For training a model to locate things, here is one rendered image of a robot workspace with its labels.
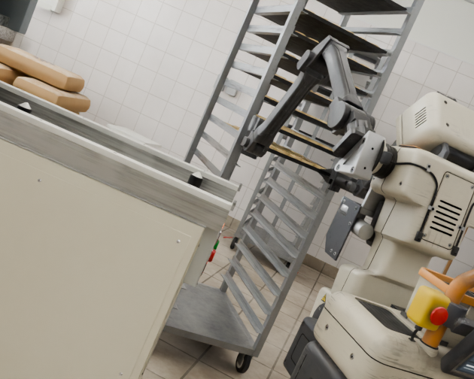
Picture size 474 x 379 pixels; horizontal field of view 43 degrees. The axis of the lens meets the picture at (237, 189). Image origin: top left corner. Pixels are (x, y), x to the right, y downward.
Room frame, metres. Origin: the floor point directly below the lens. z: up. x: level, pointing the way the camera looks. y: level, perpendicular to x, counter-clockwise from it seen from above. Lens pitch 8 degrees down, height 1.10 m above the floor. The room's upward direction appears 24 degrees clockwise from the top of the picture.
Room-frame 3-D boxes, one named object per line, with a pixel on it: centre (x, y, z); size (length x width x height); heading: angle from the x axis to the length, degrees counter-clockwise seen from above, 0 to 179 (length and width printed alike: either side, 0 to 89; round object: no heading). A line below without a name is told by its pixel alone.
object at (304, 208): (2.78, -0.22, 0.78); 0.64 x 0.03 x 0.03; 20
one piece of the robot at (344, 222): (1.66, -0.42, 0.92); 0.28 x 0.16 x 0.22; 110
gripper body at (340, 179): (2.40, -0.37, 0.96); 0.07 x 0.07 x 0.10; 50
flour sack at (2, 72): (5.19, 2.25, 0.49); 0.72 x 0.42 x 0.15; 170
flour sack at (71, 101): (5.06, 1.73, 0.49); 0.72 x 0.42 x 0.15; 175
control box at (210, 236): (1.36, 0.01, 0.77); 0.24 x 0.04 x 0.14; 0
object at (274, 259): (2.78, -0.22, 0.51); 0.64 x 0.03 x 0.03; 20
